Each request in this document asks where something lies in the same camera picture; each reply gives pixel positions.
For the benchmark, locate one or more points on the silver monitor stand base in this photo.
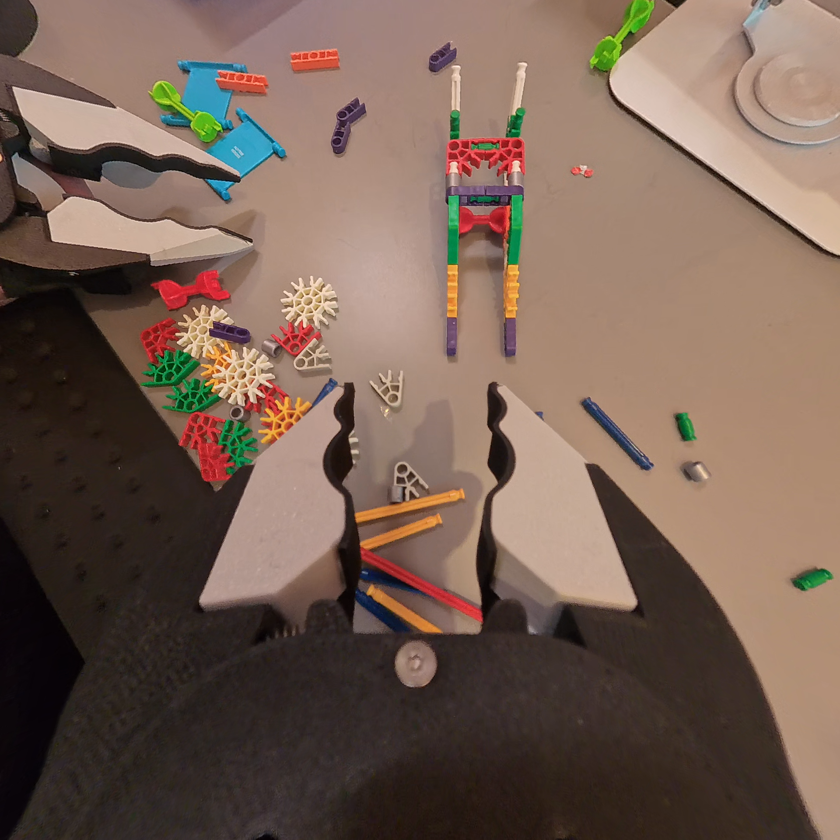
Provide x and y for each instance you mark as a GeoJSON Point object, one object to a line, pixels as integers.
{"type": "Point", "coordinates": [689, 131]}

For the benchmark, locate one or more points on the blue toy rod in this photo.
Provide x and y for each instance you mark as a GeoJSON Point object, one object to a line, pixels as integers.
{"type": "Point", "coordinates": [325, 394]}
{"type": "Point", "coordinates": [617, 433]}

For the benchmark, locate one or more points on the light grey toy connector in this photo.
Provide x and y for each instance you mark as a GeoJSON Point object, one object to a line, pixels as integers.
{"type": "Point", "coordinates": [401, 474]}
{"type": "Point", "coordinates": [308, 361]}
{"type": "Point", "coordinates": [394, 394]}

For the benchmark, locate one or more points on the blue toy panel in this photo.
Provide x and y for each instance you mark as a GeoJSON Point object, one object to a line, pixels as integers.
{"type": "Point", "coordinates": [200, 82]}
{"type": "Point", "coordinates": [246, 154]}

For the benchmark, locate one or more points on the pile of colourful toy rods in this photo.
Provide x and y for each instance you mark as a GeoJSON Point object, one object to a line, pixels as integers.
{"type": "Point", "coordinates": [407, 506]}

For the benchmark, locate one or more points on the colourful toy construction model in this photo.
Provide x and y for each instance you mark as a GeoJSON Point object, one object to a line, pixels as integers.
{"type": "Point", "coordinates": [453, 229]}

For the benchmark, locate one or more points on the grey toy spacer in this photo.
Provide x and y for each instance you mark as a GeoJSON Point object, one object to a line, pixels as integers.
{"type": "Point", "coordinates": [695, 471]}
{"type": "Point", "coordinates": [271, 347]}

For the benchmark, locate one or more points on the pile of colourful toy connectors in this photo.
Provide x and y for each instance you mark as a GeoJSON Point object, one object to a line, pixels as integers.
{"type": "Point", "coordinates": [213, 463]}

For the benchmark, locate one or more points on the green short toy rod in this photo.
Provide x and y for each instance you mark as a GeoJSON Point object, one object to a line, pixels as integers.
{"type": "Point", "coordinates": [686, 426]}
{"type": "Point", "coordinates": [812, 579]}

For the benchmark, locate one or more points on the red bow-shaped toy piece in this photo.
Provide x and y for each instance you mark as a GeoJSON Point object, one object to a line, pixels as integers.
{"type": "Point", "coordinates": [167, 293]}

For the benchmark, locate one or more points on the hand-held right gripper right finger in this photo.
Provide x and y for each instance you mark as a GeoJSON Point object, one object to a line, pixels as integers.
{"type": "Point", "coordinates": [558, 538]}

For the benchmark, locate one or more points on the orange toy connector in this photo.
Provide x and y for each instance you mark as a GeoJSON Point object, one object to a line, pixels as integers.
{"type": "Point", "coordinates": [243, 81]}
{"type": "Point", "coordinates": [315, 60]}

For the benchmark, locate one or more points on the white snowflake toy connector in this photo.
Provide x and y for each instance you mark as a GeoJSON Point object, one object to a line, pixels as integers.
{"type": "Point", "coordinates": [300, 302]}

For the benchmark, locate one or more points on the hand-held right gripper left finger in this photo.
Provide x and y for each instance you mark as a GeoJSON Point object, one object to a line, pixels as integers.
{"type": "Point", "coordinates": [275, 538]}

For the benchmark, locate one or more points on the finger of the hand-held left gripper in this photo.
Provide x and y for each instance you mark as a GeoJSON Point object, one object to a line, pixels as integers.
{"type": "Point", "coordinates": [111, 229]}
{"type": "Point", "coordinates": [98, 131]}

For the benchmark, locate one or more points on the lime green toy piece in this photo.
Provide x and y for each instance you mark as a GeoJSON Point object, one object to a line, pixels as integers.
{"type": "Point", "coordinates": [180, 108]}
{"type": "Point", "coordinates": [617, 39]}

